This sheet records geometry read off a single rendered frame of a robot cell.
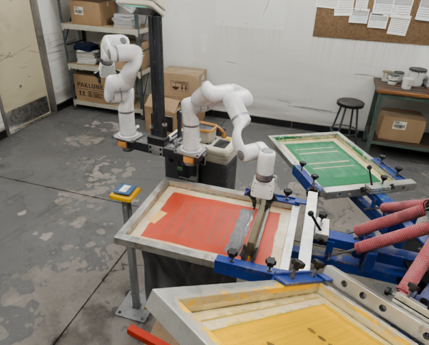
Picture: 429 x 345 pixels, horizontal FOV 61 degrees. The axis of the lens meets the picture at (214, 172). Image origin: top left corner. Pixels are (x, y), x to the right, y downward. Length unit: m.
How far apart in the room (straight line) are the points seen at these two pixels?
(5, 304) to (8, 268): 0.37
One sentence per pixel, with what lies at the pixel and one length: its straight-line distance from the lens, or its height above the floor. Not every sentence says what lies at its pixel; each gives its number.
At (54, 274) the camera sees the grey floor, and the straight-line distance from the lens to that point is 3.11.
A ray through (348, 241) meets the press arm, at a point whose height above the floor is 1.04.
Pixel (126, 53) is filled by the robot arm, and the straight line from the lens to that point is 2.03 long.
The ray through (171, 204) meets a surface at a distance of 1.98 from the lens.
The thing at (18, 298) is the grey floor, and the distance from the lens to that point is 3.04.
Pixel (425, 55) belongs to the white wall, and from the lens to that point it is 5.41.
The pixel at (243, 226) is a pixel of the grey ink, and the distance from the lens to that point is 1.83.
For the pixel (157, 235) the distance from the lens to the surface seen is 1.78.
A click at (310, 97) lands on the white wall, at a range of 5.45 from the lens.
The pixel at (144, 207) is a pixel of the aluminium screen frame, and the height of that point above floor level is 0.99.
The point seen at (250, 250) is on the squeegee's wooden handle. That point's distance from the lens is 1.62.
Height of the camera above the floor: 2.08
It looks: 30 degrees down
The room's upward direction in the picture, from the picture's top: 2 degrees clockwise
